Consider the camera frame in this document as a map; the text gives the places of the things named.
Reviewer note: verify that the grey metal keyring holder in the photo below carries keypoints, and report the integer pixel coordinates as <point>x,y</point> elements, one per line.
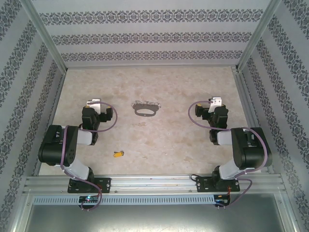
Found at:
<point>144,105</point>

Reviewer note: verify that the yellow capped key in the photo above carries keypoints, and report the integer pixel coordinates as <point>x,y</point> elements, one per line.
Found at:
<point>118,154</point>

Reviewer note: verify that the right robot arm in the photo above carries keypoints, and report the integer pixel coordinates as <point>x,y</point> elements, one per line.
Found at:
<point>251,149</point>

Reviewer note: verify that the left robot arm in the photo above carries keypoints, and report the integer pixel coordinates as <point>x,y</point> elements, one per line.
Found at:
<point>58,145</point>

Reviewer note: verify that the left circuit board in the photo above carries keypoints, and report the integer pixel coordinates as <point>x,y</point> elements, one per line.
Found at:
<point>88,198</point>

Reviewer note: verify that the circuit board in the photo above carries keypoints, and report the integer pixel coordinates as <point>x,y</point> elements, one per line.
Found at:
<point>88,198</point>
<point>222,200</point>

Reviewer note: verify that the right circuit board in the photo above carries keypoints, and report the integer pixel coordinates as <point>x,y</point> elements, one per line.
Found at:
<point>222,200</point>

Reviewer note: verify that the grey metal sheet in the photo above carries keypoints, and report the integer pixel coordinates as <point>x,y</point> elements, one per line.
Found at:
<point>154,217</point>

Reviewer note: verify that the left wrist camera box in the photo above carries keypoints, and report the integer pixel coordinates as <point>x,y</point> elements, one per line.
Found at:
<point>95,105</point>

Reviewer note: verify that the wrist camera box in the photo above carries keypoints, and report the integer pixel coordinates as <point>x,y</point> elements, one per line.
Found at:
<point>95,105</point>
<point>215,102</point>

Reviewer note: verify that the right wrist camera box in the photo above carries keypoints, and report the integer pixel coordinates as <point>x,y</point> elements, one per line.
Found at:
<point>215,102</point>

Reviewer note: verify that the left aluminium side rail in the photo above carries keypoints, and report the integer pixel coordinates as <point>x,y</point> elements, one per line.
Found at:
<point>54,108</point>

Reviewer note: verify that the aluminium side rail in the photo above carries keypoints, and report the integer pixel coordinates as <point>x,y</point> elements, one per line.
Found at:
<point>244,91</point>
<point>54,108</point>

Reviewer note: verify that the right aluminium side rail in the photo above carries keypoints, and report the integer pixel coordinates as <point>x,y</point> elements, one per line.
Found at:
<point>244,91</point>

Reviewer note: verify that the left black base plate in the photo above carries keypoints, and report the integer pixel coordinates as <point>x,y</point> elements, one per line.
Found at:
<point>103,184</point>

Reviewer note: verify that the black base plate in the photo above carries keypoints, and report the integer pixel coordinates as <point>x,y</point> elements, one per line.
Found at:
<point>202,184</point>
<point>103,184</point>

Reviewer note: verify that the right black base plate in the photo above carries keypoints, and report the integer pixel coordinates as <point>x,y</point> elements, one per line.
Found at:
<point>202,184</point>

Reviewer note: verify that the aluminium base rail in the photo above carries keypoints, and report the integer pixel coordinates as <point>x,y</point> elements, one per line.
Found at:
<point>149,183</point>

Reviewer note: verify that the left aluminium corner post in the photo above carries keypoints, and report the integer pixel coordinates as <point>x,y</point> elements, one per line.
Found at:
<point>46,33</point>

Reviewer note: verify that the aluminium corner post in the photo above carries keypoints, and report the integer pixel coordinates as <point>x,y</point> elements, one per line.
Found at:
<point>259,33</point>
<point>46,33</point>

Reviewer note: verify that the right aluminium corner post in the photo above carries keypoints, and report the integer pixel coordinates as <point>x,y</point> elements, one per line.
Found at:
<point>259,33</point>

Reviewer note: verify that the aluminium lower frame bar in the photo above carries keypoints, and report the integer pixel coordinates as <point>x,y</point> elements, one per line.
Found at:
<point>20,212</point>
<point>288,212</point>

